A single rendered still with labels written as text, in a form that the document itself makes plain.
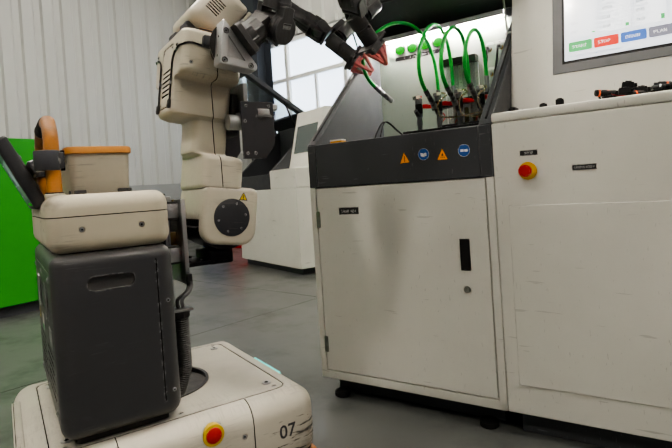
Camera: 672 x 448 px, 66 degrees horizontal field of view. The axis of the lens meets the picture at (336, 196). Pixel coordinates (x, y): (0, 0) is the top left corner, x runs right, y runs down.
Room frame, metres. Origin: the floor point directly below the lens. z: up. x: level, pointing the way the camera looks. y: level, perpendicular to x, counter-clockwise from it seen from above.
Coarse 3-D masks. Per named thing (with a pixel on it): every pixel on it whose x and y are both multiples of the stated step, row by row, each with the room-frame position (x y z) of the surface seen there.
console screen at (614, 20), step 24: (552, 0) 1.74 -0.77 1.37; (576, 0) 1.69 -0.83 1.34; (600, 0) 1.65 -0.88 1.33; (624, 0) 1.61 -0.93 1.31; (648, 0) 1.57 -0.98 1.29; (552, 24) 1.72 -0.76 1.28; (576, 24) 1.68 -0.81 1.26; (600, 24) 1.63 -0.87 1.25; (624, 24) 1.59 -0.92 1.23; (648, 24) 1.55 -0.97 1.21; (576, 48) 1.66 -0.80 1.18; (600, 48) 1.62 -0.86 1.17; (624, 48) 1.58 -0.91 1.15; (648, 48) 1.54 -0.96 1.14
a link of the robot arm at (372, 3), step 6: (360, 0) 1.60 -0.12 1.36; (366, 0) 1.67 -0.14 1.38; (372, 0) 1.68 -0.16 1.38; (378, 0) 1.70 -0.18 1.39; (360, 6) 1.61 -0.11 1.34; (366, 6) 1.63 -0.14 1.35; (372, 6) 1.69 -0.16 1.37; (378, 6) 1.70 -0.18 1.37; (342, 12) 1.68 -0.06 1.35; (348, 12) 1.66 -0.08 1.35; (360, 12) 1.62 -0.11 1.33; (366, 12) 1.65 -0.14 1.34; (372, 12) 1.69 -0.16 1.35; (372, 18) 1.71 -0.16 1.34
